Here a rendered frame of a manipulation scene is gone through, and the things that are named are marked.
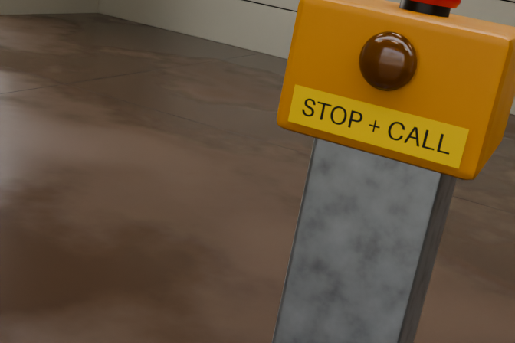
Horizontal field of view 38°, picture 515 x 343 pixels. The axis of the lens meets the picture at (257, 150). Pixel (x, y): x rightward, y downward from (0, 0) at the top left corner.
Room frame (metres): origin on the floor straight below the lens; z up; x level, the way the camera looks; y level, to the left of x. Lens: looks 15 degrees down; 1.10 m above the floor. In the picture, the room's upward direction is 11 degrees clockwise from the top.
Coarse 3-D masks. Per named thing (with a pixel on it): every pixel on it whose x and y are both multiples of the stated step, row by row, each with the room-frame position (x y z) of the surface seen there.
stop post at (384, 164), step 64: (320, 0) 0.42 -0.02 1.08; (384, 0) 0.52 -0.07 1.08; (320, 64) 0.42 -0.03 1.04; (448, 64) 0.39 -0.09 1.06; (512, 64) 0.41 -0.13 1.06; (320, 128) 0.42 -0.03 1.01; (384, 128) 0.40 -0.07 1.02; (448, 128) 0.39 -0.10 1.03; (320, 192) 0.43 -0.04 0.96; (384, 192) 0.42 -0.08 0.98; (448, 192) 0.46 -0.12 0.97; (320, 256) 0.43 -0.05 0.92; (384, 256) 0.42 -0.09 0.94; (320, 320) 0.43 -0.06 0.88; (384, 320) 0.41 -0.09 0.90
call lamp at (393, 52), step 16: (384, 32) 0.40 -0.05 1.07; (368, 48) 0.40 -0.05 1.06; (384, 48) 0.40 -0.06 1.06; (400, 48) 0.40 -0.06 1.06; (368, 64) 0.40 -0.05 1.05; (384, 64) 0.39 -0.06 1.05; (400, 64) 0.39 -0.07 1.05; (416, 64) 0.40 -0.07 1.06; (368, 80) 0.40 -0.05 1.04; (384, 80) 0.40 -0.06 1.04; (400, 80) 0.39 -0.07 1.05
